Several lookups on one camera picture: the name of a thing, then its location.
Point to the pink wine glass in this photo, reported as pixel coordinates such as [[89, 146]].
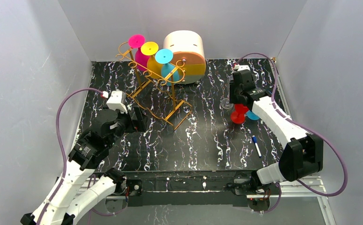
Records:
[[136, 42]]

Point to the light blue rear wine glass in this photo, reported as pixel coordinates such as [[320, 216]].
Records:
[[163, 57]]

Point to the clear champagne flute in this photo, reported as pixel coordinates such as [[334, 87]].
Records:
[[225, 104]]

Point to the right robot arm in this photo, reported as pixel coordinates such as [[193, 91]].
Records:
[[303, 152]]

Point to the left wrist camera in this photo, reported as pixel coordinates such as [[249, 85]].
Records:
[[116, 101]]

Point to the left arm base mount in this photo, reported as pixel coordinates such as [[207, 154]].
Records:
[[119, 200]]

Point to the blue front wine glass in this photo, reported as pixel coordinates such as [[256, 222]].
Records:
[[251, 115]]

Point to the blue and white marker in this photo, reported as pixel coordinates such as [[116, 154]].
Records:
[[254, 140]]

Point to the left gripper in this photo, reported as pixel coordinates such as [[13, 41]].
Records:
[[138, 118]]

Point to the white cylindrical container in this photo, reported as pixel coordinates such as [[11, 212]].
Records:
[[187, 47]]

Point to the yellow wine glass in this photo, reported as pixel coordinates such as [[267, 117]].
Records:
[[149, 49]]

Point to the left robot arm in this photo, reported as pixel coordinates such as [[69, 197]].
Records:
[[64, 206]]

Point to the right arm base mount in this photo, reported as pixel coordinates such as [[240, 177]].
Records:
[[261, 198]]

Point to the red wine glass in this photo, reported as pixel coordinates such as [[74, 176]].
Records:
[[239, 114]]

